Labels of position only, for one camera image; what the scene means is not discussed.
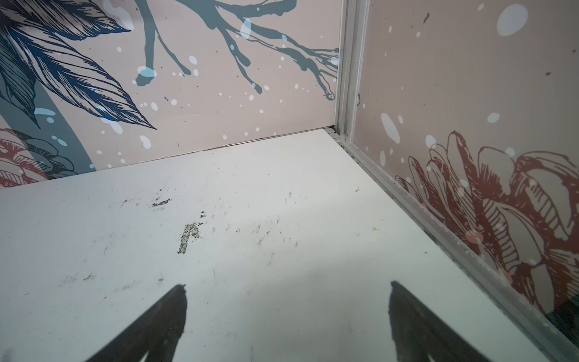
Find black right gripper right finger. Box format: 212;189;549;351
388;281;490;362

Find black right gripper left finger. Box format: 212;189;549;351
88;284;187;361

